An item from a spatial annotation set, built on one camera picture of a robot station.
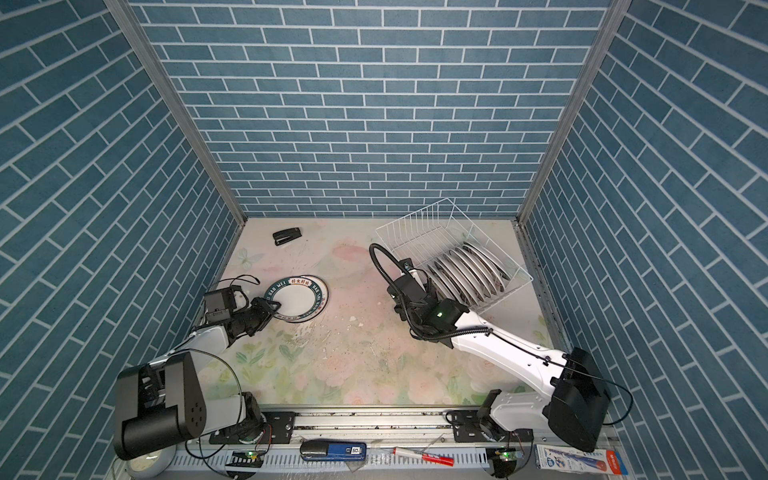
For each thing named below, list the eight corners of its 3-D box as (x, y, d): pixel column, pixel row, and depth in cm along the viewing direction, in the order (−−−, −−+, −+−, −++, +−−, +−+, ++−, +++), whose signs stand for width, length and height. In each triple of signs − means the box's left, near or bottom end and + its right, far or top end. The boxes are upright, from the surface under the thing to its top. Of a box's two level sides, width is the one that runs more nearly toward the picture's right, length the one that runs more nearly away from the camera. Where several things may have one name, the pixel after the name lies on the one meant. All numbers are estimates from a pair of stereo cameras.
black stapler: (276, 246, 115) (273, 240, 113) (274, 239, 117) (271, 233, 115) (302, 236, 118) (300, 230, 116) (299, 230, 121) (297, 224, 118)
